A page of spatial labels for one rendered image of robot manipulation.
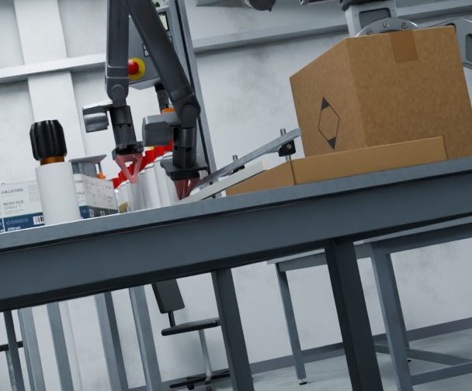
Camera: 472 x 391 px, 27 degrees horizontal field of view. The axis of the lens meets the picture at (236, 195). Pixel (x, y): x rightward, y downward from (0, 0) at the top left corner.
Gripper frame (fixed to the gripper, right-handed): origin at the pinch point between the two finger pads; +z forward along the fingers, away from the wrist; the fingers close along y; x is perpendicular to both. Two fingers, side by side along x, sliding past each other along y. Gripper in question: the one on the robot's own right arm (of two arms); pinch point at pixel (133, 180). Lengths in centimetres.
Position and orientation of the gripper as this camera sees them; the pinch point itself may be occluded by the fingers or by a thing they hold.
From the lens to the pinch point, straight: 255.8
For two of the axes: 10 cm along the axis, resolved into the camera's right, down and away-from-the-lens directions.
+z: 1.9, 9.8, -0.9
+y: 3.1, -1.5, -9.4
